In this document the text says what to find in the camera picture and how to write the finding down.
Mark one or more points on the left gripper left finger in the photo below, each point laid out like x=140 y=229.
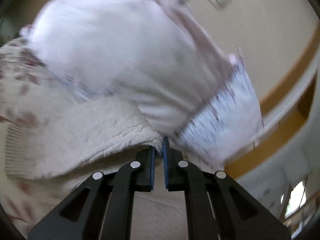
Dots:
x=101 y=207

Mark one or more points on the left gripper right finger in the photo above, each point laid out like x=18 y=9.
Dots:
x=217 y=206

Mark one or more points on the beige cable knit sweater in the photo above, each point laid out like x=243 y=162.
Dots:
x=79 y=136

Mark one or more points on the wooden padded headboard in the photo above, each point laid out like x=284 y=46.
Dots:
x=285 y=110

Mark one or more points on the floral bed quilt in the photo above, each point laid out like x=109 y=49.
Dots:
x=30 y=96

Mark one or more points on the pink tree print pillow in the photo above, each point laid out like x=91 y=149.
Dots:
x=152 y=52

